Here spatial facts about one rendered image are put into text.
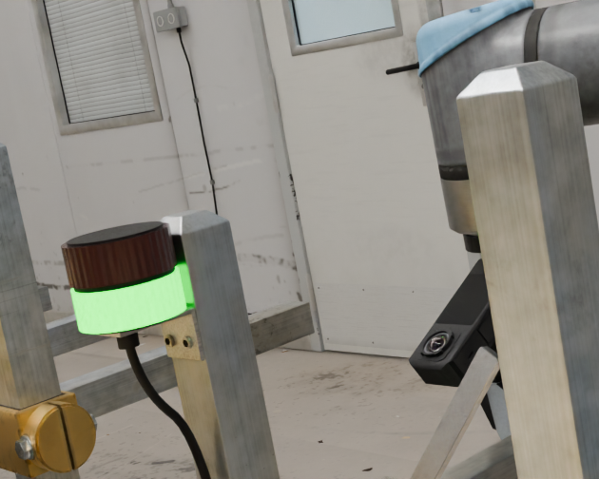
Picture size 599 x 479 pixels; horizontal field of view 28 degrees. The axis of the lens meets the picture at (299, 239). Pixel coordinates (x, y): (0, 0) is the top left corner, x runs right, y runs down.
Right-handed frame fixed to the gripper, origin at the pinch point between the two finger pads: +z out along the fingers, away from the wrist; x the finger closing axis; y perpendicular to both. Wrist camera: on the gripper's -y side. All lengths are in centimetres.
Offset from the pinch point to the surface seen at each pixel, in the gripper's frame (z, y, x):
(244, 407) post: -17.5, -29.9, -6.1
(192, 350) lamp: -21.6, -32.0, -5.5
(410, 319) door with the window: 72, 226, 251
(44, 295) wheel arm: -13, -1, 73
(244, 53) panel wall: -35, 227, 316
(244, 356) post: -20.3, -29.1, -6.1
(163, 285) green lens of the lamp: -26.1, -34.2, -7.4
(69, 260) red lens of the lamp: -28.4, -37.6, -4.3
